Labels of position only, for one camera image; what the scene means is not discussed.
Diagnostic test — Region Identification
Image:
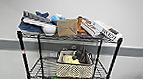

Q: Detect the light blue toy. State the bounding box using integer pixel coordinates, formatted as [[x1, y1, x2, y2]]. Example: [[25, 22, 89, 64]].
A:
[[50, 12, 67, 25]]

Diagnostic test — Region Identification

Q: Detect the grey slim item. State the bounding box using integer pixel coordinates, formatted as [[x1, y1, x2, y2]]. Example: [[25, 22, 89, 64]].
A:
[[73, 46, 90, 64]]

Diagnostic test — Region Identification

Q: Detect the pale basket with dark spots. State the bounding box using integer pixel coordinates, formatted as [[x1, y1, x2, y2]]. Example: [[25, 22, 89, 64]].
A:
[[54, 48, 96, 79]]

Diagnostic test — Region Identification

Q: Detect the black wire shelf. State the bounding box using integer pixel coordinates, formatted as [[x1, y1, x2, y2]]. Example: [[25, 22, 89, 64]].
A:
[[12, 27, 125, 79]]

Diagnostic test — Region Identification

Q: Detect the white printed packet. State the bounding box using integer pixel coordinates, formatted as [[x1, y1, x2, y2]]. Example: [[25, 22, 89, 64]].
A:
[[94, 20, 125, 43]]

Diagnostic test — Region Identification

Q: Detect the long grey wall band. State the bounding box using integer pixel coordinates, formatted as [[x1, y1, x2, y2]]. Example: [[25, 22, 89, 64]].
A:
[[0, 34, 143, 63]]

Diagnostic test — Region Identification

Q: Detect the white bowl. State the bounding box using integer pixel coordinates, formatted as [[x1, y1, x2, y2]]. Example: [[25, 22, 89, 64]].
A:
[[42, 23, 59, 36]]

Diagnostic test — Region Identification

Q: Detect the brown paper bag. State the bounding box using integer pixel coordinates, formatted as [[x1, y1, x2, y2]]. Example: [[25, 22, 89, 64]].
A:
[[55, 16, 80, 39]]

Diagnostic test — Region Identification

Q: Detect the small white wall socket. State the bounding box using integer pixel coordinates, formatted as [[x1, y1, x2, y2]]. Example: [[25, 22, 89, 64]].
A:
[[71, 45, 78, 50]]

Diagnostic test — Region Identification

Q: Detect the white striped box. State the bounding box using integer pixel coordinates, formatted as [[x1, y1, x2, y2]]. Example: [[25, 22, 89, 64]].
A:
[[79, 17, 104, 38]]

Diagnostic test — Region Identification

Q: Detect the orange packet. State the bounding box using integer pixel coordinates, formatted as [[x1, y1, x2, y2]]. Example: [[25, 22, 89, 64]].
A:
[[75, 15, 90, 36]]

